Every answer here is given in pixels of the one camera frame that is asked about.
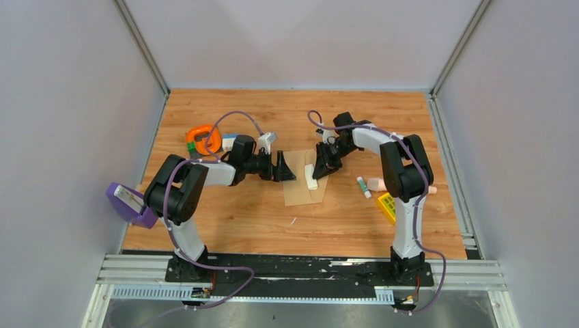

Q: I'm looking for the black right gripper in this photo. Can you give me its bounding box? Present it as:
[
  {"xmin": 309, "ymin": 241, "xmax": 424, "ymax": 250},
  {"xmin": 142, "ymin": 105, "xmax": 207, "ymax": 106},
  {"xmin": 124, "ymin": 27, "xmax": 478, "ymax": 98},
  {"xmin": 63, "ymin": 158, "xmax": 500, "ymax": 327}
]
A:
[{"xmin": 313, "ymin": 140, "xmax": 359, "ymax": 181}]

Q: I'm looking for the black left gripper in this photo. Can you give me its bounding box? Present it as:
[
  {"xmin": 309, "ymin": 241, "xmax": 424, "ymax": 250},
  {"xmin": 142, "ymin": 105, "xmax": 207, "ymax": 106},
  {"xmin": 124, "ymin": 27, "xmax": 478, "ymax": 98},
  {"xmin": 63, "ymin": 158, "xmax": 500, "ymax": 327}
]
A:
[{"xmin": 244, "ymin": 150, "xmax": 296, "ymax": 183}]

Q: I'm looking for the lined letter paper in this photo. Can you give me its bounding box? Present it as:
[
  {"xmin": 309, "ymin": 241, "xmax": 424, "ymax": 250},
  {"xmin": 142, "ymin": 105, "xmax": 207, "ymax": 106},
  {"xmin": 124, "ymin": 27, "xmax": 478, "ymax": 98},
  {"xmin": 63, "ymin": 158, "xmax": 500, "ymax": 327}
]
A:
[{"xmin": 305, "ymin": 164, "xmax": 318, "ymax": 190}]

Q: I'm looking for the tan paper envelope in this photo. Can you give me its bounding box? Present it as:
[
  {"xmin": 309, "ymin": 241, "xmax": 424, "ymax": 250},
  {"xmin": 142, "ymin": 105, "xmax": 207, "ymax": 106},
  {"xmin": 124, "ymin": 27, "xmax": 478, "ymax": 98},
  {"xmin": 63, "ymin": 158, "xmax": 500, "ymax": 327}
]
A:
[{"xmin": 283, "ymin": 149, "xmax": 329, "ymax": 206}]

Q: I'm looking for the white green glue stick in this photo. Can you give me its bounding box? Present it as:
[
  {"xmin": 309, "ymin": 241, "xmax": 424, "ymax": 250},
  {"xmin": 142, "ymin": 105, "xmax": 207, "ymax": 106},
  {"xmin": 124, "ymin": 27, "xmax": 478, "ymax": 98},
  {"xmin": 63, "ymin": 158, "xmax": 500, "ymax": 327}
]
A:
[{"xmin": 356, "ymin": 176, "xmax": 371, "ymax": 199}]

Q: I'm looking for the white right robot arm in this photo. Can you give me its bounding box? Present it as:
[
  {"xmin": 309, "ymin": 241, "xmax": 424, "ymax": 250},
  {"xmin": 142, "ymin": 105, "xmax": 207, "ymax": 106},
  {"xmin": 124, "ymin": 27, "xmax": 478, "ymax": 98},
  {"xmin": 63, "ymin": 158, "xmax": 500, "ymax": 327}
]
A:
[{"xmin": 312, "ymin": 112, "xmax": 434, "ymax": 286}]

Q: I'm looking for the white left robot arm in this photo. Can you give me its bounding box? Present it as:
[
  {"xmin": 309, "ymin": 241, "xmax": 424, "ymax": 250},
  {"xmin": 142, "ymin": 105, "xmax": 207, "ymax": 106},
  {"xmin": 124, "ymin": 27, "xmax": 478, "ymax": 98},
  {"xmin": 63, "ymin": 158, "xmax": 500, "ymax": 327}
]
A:
[{"xmin": 143, "ymin": 133, "xmax": 296, "ymax": 282}]

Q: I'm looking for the pink toy microphone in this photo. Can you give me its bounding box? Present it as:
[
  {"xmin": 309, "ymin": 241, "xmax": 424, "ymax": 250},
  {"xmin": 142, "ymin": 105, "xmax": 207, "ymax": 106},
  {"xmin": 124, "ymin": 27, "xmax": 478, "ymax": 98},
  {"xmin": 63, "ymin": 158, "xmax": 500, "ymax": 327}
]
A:
[{"xmin": 366, "ymin": 178, "xmax": 438, "ymax": 194}]

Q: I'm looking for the white and blue building block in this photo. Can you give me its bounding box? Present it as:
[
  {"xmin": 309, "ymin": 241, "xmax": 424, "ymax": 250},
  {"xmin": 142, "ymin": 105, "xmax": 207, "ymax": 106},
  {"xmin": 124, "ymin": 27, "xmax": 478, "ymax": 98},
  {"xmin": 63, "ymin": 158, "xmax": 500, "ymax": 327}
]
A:
[{"xmin": 221, "ymin": 133, "xmax": 238, "ymax": 152}]

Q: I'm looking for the yellow building block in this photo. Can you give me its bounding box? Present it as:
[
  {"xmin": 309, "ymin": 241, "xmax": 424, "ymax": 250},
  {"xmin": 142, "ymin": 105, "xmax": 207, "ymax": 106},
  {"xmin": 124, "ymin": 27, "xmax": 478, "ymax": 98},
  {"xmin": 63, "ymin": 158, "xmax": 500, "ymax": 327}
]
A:
[{"xmin": 376, "ymin": 192, "xmax": 396, "ymax": 225}]

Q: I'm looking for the orange curved toy track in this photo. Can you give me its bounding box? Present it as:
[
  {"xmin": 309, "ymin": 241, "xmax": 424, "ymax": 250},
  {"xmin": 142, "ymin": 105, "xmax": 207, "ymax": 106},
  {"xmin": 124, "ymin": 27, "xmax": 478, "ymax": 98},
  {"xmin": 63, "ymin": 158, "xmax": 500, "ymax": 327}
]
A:
[{"xmin": 185, "ymin": 124, "xmax": 223, "ymax": 156}]

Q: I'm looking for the dark grey building plate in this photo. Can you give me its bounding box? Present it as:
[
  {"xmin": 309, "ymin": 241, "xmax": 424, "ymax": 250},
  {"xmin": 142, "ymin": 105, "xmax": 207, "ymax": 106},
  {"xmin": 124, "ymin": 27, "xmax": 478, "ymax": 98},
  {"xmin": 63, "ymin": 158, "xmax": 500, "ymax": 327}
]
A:
[{"xmin": 188, "ymin": 150, "xmax": 203, "ymax": 159}]

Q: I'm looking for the purple box with card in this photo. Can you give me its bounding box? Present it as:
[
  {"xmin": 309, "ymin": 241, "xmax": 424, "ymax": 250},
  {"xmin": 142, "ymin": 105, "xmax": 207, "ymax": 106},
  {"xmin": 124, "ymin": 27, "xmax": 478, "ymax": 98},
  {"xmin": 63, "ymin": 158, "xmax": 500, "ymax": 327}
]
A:
[{"xmin": 106, "ymin": 182, "xmax": 158, "ymax": 230}]

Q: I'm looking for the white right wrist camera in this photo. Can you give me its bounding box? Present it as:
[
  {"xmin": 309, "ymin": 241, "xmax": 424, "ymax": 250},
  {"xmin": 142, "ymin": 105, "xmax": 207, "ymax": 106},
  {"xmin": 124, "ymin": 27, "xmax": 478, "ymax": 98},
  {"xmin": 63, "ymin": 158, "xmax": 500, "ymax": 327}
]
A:
[{"xmin": 316, "ymin": 128, "xmax": 336, "ymax": 144}]

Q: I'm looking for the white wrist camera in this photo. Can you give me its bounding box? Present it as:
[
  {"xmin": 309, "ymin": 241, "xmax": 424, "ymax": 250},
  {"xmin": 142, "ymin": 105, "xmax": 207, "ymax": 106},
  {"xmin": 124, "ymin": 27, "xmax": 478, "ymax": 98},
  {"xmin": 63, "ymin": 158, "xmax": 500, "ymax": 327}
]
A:
[
  {"xmin": 316, "ymin": 128, "xmax": 336, "ymax": 144},
  {"xmin": 257, "ymin": 132, "xmax": 278, "ymax": 154}
]

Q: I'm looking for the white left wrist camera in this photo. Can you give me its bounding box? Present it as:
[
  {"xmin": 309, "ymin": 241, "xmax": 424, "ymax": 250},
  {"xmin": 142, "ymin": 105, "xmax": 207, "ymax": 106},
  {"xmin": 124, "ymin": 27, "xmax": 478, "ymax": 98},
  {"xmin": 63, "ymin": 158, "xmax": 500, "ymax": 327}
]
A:
[{"xmin": 257, "ymin": 132, "xmax": 278, "ymax": 154}]

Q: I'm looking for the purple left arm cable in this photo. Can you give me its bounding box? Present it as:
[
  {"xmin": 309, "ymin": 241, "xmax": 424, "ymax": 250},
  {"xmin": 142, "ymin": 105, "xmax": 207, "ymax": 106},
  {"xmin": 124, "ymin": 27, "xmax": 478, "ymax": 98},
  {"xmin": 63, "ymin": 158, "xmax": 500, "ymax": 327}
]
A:
[{"xmin": 162, "ymin": 111, "xmax": 266, "ymax": 313}]

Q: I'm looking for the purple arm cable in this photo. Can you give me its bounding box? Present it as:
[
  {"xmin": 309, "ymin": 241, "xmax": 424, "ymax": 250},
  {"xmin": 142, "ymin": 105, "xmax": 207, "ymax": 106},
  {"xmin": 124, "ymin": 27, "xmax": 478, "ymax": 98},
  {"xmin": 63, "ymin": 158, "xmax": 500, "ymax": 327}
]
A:
[
  {"xmin": 307, "ymin": 109, "xmax": 448, "ymax": 316},
  {"xmin": 162, "ymin": 111, "xmax": 266, "ymax": 313}
]

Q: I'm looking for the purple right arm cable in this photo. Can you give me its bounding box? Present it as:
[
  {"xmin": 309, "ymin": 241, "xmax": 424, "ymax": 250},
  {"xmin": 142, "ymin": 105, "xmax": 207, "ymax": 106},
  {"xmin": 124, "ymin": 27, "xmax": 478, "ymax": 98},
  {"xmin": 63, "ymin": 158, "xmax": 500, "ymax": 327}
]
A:
[{"xmin": 307, "ymin": 109, "xmax": 448, "ymax": 316}]

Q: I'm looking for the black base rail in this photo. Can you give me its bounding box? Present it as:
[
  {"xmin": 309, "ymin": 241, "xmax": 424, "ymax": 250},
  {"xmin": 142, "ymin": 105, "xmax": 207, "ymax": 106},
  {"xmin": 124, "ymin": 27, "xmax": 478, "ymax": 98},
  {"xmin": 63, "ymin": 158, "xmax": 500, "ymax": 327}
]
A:
[{"xmin": 165, "ymin": 251, "xmax": 434, "ymax": 299}]

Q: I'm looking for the white slotted cable duct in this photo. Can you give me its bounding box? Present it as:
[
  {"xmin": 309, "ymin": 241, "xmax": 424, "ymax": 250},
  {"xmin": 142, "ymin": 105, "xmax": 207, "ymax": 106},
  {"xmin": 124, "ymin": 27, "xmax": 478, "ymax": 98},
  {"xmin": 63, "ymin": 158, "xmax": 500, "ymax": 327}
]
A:
[{"xmin": 111, "ymin": 284, "xmax": 395, "ymax": 305}]

